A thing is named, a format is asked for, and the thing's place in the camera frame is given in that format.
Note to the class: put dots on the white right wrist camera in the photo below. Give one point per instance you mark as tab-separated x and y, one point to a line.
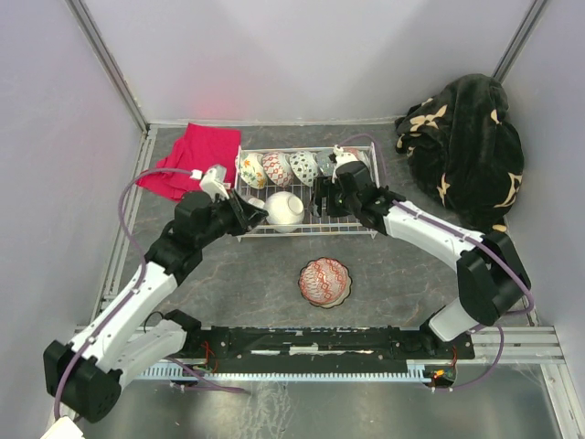
341	157

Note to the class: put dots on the grey hexagon pattern bowl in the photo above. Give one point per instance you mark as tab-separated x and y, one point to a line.
326	162

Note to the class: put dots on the white paper corner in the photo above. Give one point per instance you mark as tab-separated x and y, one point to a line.
63	428

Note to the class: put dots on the red folded t-shirt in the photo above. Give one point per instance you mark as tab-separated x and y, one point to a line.
199	148

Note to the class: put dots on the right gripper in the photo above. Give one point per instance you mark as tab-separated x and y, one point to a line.
323	188

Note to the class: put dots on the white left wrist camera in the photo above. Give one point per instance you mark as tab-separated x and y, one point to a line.
212	182

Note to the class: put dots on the red rimmed bowl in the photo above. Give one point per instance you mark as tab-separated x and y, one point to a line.
304	167

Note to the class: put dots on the white wire dish rack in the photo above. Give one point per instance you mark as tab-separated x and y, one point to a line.
313	223

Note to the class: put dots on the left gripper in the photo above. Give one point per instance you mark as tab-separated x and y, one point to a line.
236	204

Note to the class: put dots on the floral orange green bowl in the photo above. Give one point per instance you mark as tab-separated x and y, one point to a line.
251	170

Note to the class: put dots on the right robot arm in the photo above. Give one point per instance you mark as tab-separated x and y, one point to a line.
491	278

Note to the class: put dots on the blue triangle pattern bowl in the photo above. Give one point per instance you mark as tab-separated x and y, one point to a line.
277	168

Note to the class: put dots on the purple striped bowl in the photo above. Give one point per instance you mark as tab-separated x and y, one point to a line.
258	203

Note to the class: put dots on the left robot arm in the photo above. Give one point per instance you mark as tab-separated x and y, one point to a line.
88	373

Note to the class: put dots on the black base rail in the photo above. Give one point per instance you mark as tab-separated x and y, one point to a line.
304	350

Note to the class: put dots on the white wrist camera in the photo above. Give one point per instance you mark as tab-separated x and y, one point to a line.
341	157
212	182

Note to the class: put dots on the black floral blanket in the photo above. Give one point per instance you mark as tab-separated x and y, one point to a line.
463	152

